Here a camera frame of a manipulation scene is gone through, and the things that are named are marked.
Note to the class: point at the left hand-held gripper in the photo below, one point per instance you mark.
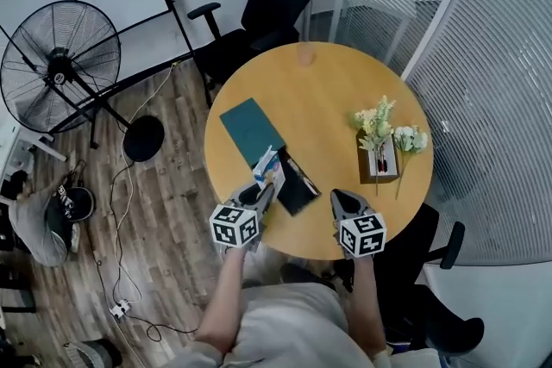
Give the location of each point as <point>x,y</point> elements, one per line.
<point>233,226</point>

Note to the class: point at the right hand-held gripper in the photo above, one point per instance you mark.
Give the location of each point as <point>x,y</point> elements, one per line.
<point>362,235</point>

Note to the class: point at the white and blue printed packet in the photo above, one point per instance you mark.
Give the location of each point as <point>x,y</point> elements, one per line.
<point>269,170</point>

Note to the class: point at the teal sliding box with tray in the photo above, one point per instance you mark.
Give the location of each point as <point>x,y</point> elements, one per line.
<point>252,129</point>

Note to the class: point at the person's left forearm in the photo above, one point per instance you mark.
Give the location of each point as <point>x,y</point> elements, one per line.
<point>222,306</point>

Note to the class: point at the person's right forearm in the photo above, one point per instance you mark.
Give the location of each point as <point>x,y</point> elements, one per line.
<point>368,306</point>

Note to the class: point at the brown wooden pen holder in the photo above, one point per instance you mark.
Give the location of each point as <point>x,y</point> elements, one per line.
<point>366,168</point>

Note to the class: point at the red black pen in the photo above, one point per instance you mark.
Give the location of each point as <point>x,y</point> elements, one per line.
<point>384,161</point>
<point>379,161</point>

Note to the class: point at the yellow artificial flowers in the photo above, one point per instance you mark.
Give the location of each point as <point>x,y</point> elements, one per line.
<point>377,122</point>

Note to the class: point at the white artificial flowers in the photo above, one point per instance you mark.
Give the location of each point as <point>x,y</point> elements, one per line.
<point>412,140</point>

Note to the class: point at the person's light grey shirt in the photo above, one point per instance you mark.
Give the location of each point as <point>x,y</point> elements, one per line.
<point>293,332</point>

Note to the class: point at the black armrest office chair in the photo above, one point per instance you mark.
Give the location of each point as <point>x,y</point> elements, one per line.
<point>431,314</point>

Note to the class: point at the black round bag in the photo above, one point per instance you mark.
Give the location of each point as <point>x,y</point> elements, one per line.
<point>82,202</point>

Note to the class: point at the white power strip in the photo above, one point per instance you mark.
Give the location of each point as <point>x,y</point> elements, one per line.
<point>119,310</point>

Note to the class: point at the black high-back office chair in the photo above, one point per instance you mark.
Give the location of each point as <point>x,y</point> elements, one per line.
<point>276,0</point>

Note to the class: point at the grey waste bin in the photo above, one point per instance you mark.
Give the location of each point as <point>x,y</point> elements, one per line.
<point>86,355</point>

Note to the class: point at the black standing fan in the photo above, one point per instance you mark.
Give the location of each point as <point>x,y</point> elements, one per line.
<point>58,64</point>

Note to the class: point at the white desk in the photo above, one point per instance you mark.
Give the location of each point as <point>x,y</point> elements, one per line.
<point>17,142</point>

